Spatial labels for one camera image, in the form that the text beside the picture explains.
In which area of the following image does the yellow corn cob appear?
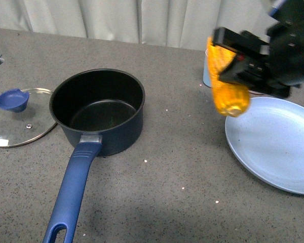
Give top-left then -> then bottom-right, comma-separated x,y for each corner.
206,36 -> 250,117

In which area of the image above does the dark blue saucepan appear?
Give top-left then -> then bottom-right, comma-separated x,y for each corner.
44,69 -> 145,242

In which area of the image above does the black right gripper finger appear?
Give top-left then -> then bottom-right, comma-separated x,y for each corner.
219,54 -> 290,99

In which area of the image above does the glass lid with blue knob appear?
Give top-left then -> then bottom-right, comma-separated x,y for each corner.
0,88 -> 56,148

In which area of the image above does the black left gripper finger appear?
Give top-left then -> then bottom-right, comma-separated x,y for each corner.
213,27 -> 269,55

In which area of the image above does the white curtain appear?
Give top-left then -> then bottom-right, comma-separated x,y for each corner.
0,1 -> 276,51

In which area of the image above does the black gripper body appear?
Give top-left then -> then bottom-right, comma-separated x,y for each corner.
265,1 -> 304,88

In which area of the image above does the light blue plate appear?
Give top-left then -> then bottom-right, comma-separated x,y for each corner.
225,97 -> 304,195

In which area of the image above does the light blue cup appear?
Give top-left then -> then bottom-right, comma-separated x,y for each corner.
203,49 -> 212,88

